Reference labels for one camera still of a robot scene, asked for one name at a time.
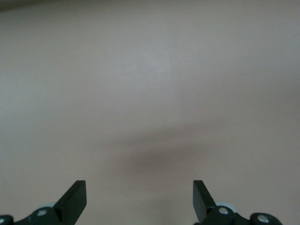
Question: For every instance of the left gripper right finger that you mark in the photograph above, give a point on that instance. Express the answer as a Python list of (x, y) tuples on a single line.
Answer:
[(204, 208)]

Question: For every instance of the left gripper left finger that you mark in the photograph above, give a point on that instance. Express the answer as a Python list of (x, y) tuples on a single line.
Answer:
[(72, 206)]

